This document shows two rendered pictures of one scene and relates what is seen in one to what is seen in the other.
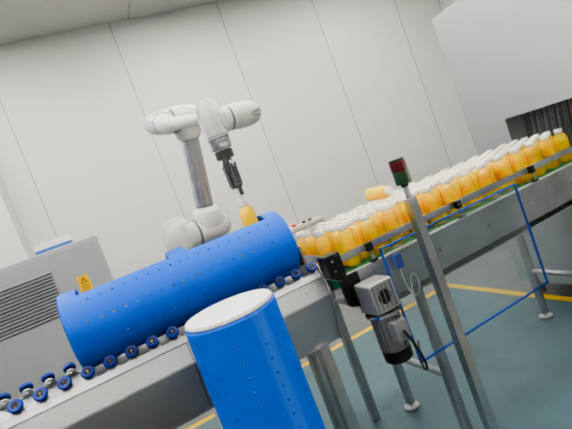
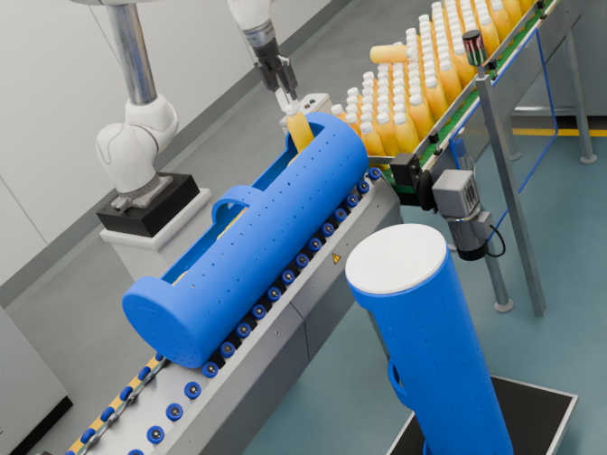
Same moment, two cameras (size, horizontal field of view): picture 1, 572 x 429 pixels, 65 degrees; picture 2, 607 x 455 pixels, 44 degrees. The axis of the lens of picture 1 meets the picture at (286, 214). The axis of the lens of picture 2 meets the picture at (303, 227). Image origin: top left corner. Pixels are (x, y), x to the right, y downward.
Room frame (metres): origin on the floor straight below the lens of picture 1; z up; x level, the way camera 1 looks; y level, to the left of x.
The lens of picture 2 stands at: (-0.13, 0.98, 2.24)
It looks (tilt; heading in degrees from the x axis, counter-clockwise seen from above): 32 degrees down; 341
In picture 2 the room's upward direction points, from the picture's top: 24 degrees counter-clockwise
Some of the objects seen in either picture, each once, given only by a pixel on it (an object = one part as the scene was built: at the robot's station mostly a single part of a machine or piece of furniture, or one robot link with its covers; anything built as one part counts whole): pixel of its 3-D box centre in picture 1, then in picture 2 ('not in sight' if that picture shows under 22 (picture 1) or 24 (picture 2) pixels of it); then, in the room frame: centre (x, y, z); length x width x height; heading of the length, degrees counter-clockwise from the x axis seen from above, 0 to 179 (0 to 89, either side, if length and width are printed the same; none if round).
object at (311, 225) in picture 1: (306, 231); (308, 118); (2.26, -0.06, 1.05); 0.20 x 0.10 x 0.10; 112
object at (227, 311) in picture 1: (228, 309); (395, 257); (1.33, 0.26, 1.03); 0.28 x 0.28 x 0.01
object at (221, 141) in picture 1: (220, 143); (259, 32); (1.86, 0.15, 1.57); 0.09 x 0.09 x 0.06
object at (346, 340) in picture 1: (343, 331); not in sight; (2.26, -0.06, 0.50); 0.04 x 0.04 x 1.00; 22
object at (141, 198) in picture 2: not in sight; (136, 190); (2.41, 0.61, 1.11); 0.22 x 0.18 x 0.06; 118
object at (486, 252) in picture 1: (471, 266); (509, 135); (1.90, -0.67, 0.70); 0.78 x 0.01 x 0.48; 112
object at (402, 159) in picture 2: (331, 266); (406, 171); (1.75, -0.10, 0.95); 0.10 x 0.07 x 0.10; 22
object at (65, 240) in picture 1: (53, 245); not in sight; (3.20, 1.62, 1.48); 0.24 x 0.12 x 0.08; 119
